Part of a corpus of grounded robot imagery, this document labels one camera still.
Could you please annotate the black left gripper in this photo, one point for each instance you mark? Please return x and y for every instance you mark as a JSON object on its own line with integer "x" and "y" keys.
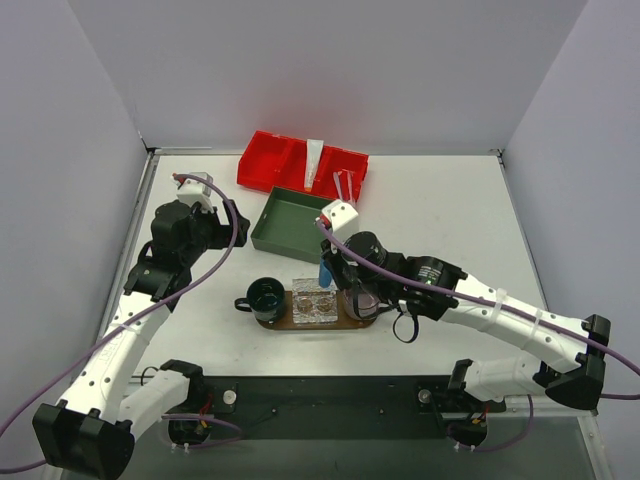
{"x": 215, "y": 226}

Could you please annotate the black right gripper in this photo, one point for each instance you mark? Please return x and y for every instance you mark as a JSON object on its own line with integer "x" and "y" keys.
{"x": 337, "y": 265}

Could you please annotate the blue toothpaste tube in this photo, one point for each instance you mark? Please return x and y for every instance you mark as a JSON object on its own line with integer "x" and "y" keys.
{"x": 325, "y": 276}

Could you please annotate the lilac enamel mug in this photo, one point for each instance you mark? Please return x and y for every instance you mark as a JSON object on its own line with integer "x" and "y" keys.
{"x": 361, "y": 305}

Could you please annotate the clear textured glass holder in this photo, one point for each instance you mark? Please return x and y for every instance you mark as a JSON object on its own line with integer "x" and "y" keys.
{"x": 312, "y": 303}

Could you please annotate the dark green mug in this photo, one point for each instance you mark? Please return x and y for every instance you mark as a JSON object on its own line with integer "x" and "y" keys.
{"x": 265, "y": 298}

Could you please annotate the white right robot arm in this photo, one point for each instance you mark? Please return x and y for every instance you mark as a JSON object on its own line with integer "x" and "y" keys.
{"x": 561, "y": 357}

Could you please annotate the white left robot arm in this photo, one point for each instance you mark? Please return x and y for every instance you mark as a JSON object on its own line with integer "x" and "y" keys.
{"x": 93, "y": 427}

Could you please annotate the wooden oval tray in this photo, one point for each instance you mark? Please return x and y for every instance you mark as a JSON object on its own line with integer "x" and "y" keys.
{"x": 344, "y": 322}

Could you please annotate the white toothpaste tube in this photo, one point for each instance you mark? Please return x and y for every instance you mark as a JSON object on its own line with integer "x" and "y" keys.
{"x": 314, "y": 150}

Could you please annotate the green metal box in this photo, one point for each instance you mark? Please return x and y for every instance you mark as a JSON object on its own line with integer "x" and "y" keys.
{"x": 286, "y": 226}

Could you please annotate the red plastic organizer bin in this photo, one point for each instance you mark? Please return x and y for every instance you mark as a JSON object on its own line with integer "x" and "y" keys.
{"x": 272, "y": 160}

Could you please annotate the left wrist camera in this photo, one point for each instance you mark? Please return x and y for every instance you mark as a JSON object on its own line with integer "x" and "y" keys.
{"x": 191, "y": 191}

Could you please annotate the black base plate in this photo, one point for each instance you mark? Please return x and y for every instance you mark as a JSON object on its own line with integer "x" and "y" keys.
{"x": 324, "y": 408}

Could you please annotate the aluminium frame rail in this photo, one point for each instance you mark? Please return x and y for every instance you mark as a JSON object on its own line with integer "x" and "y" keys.
{"x": 542, "y": 406}

